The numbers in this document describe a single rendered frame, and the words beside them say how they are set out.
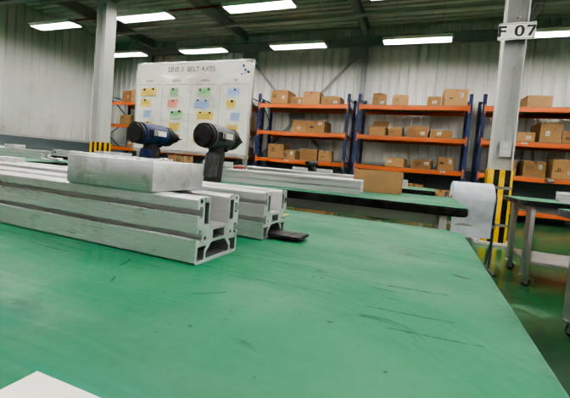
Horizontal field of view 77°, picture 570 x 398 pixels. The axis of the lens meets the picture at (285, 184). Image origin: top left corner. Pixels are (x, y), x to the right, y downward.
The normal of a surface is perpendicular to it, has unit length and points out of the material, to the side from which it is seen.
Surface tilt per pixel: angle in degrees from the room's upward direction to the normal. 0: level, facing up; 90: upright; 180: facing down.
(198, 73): 90
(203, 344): 0
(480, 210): 102
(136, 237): 90
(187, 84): 90
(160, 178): 90
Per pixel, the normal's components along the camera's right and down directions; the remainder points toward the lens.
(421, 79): -0.37, 0.02
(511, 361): 0.08, -1.00
